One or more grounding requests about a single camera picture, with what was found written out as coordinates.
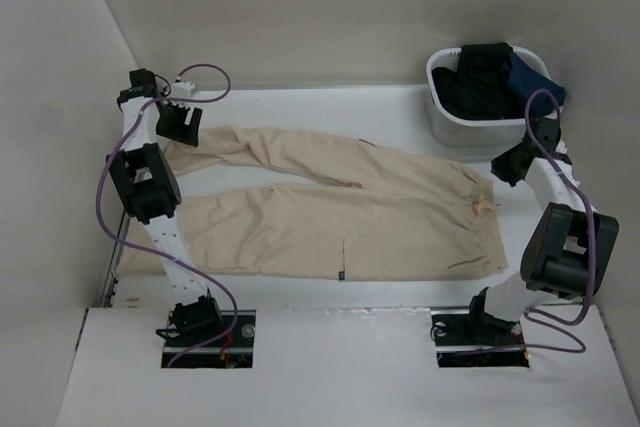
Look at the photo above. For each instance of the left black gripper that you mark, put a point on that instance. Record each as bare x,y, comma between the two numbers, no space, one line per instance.
182,133

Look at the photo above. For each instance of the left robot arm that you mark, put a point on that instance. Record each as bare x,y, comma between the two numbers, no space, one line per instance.
149,192

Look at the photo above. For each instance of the white laundry basket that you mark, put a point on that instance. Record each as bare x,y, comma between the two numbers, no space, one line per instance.
452,131

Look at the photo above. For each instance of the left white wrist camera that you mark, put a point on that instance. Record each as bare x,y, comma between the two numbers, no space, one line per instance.
184,89

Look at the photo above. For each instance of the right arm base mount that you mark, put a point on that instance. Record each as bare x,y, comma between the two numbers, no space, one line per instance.
461,342

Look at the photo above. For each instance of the beige trousers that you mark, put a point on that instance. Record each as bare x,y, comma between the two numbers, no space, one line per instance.
357,211

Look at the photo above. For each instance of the navy blue garment in basket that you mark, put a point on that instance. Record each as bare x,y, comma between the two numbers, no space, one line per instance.
522,82

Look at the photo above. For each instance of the black garment in basket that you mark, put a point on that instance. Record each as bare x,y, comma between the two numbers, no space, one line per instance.
476,89

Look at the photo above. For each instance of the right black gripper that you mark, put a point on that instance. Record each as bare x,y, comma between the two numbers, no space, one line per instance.
500,167

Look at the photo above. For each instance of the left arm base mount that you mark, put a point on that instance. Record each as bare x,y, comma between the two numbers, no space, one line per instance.
205,348

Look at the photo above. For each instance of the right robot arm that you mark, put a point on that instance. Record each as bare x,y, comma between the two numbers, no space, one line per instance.
564,262

